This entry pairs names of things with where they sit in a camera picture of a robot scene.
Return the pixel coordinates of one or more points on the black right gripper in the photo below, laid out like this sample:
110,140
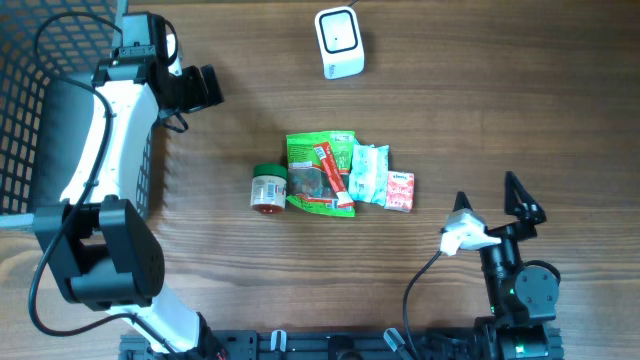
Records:
507,235

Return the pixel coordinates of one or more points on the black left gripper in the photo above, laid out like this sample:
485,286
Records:
198,88

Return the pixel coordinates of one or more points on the green lid spice jar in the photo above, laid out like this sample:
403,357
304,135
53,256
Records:
269,188

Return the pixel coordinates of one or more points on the mint green wipes pack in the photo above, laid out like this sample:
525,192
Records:
368,179

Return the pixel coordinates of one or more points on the green gummy candy bag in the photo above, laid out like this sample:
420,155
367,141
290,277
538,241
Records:
308,186

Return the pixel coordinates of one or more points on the red stick packet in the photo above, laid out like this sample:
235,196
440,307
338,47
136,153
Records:
325,154

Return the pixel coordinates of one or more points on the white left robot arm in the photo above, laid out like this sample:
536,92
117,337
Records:
94,241

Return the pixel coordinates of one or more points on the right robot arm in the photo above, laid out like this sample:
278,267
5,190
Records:
522,295

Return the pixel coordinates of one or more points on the white barcode scanner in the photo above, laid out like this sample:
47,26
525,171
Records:
340,42

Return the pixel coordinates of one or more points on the red Kleenex tissue pack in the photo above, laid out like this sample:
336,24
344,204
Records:
400,191

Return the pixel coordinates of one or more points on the grey plastic basket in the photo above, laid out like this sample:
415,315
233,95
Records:
51,130

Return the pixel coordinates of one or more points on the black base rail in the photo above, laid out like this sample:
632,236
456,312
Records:
440,343

